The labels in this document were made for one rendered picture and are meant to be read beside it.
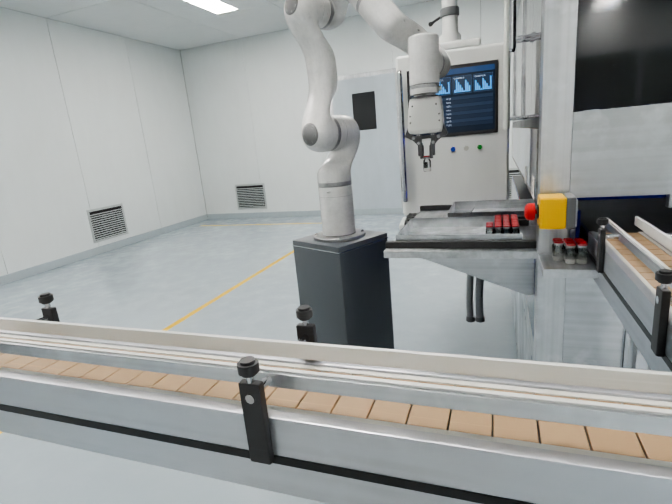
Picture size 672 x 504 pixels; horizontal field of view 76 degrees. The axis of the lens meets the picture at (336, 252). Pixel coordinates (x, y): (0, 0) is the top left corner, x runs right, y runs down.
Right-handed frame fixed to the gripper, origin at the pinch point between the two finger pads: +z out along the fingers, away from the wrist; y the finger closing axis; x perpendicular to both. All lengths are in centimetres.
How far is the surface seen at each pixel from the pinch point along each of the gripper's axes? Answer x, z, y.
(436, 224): -14.3, 25.0, -0.4
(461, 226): -14.3, 25.8, -8.6
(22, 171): -217, -2, 492
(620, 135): 17.5, -1.1, -45.2
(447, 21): -89, -53, 2
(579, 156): 17.5, 2.9, -37.4
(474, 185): -85, 21, -9
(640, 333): 60, 27, -40
